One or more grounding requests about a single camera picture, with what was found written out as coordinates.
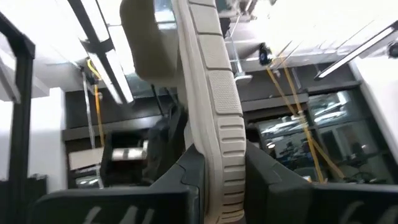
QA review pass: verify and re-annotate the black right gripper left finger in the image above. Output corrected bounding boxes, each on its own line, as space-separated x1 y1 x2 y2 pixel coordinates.
27 144 206 224

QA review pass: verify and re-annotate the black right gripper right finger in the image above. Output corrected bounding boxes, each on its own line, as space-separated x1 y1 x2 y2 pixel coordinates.
244 139 398 224

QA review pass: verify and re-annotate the light grey rubber slide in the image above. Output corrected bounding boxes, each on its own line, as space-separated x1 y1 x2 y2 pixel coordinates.
119 0 248 224

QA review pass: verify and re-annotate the long ceiling light strip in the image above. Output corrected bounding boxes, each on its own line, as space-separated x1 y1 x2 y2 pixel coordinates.
313 21 398 82
67 0 135 105

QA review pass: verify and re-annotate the round black ceiling speaker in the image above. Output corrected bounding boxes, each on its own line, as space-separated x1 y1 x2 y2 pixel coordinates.
387 40 398 58
258 42 274 66

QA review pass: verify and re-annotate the yellow hanging strap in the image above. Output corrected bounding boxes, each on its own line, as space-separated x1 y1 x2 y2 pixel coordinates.
86 58 106 147
266 58 346 184

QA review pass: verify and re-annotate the black aluminium table frame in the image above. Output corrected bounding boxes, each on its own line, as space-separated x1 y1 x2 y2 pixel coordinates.
0 11 35 224

